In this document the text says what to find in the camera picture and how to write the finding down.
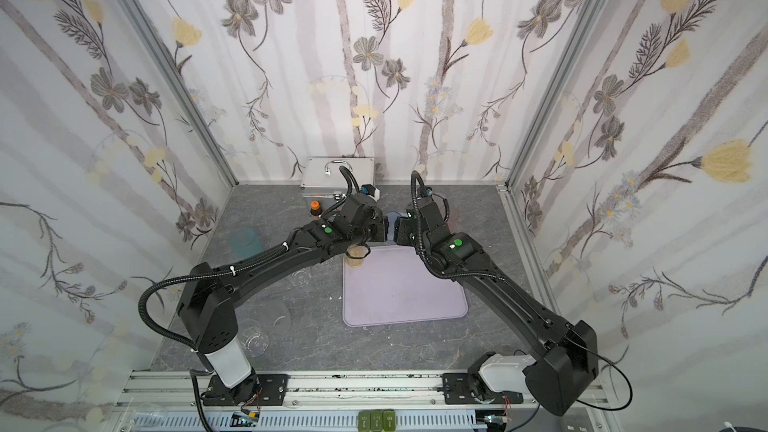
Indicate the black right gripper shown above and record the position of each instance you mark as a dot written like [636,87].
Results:
[402,231]

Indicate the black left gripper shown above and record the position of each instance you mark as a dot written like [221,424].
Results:
[378,228]

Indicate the amber drinking glass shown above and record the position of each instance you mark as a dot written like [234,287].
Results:
[355,255]

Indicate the lilac plastic tray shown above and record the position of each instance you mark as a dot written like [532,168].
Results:
[393,286]

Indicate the teal plastic cup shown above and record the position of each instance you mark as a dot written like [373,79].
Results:
[245,243]

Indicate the pink drinking glass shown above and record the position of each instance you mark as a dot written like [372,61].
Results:
[454,219]

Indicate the blue plastic cup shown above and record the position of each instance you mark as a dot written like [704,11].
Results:
[391,219]

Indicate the clear tumbler glass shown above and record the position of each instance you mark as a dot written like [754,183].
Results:
[300,278]

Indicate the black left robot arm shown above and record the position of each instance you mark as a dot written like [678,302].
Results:
[211,295]

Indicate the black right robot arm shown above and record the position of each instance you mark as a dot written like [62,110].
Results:
[565,355]

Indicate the brown bottle orange cap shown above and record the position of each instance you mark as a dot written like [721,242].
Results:
[316,209]

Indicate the silver metal first-aid case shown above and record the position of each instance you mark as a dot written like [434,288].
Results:
[322,178]

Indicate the clear glass front left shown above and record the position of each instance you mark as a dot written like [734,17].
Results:
[253,338]

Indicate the green terminal block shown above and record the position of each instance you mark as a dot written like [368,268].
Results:
[376,421]

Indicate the clear glass near rail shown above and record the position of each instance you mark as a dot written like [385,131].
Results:
[274,317]

